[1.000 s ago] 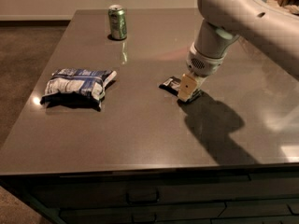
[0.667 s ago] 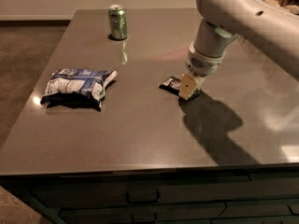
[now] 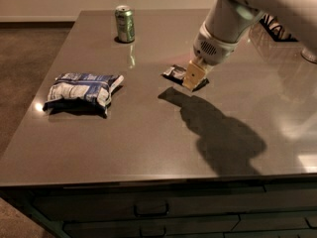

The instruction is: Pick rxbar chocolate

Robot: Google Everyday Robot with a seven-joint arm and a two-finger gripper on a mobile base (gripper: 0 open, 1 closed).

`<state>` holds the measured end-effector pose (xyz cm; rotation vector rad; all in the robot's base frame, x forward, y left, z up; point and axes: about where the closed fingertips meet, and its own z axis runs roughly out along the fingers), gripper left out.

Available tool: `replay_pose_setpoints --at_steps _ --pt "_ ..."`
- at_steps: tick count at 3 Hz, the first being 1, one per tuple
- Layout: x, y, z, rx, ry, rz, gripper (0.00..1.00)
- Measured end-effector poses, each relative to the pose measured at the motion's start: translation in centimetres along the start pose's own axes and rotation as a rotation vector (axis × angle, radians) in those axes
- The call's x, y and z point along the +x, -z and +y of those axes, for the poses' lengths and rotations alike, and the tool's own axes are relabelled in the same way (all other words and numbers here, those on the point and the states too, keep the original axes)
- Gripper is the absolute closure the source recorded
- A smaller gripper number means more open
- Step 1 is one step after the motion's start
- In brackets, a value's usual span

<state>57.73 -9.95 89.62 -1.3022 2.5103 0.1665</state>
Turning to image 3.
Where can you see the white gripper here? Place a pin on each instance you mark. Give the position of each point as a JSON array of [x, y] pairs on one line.
[[211, 51]]

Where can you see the dark chocolate rxbar wrapper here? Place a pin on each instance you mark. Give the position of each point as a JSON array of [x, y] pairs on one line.
[[176, 73]]

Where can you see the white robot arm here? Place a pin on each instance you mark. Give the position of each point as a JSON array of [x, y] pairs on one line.
[[299, 17]]

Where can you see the green soda can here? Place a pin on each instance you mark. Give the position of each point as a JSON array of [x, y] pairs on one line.
[[125, 24]]

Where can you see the blue white snack bag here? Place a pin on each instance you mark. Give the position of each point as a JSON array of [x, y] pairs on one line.
[[74, 87]]

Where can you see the dark cabinet drawer front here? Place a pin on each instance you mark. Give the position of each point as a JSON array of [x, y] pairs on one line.
[[119, 206]]

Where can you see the black wire napkin basket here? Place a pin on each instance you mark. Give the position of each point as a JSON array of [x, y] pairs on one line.
[[276, 30]]

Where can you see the dark drawer handle upper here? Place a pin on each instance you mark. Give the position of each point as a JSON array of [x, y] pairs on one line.
[[151, 208]]

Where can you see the dark drawer handle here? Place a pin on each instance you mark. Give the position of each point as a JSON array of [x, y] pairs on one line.
[[151, 208], [152, 232]]

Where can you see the dark drawer handle lower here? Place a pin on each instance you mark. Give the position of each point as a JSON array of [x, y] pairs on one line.
[[152, 232]]

